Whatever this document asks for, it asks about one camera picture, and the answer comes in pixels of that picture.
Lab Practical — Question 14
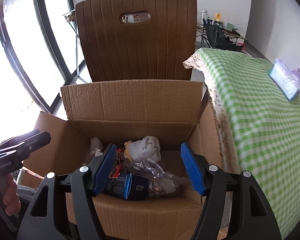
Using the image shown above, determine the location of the clear plastic bottle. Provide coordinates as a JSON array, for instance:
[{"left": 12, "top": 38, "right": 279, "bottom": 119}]
[{"left": 122, "top": 158, "right": 189, "bottom": 197}]

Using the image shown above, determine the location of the purple tissue pack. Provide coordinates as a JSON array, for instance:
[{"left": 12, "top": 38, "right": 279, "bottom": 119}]
[{"left": 269, "top": 59, "right": 300, "bottom": 101}]

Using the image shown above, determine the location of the black folding chair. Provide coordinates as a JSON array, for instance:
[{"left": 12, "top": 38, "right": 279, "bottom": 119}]
[{"left": 204, "top": 24, "right": 243, "bottom": 52}]

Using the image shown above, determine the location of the red snack bag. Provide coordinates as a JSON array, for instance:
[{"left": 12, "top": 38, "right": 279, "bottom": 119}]
[{"left": 109, "top": 148, "right": 122, "bottom": 178}]

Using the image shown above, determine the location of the low side table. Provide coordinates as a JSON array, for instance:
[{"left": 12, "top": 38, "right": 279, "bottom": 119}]
[{"left": 196, "top": 9, "right": 249, "bottom": 46}]

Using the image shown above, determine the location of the green checkered tablecloth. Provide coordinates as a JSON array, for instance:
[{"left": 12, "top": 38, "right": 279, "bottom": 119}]
[{"left": 183, "top": 48, "right": 300, "bottom": 239}]

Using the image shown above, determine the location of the clear plastic wrap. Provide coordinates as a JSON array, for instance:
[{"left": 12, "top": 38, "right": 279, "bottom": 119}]
[{"left": 85, "top": 137, "right": 103, "bottom": 164}]

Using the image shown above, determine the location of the person left hand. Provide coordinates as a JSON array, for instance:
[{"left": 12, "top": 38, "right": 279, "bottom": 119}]
[{"left": 2, "top": 173, "right": 21, "bottom": 216}]

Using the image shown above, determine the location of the white knit glove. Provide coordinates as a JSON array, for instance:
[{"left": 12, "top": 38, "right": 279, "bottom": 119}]
[{"left": 124, "top": 135, "right": 161, "bottom": 163}]

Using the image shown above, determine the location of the cardboard box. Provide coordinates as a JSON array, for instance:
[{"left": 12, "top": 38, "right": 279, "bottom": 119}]
[{"left": 24, "top": 80, "right": 222, "bottom": 239}]

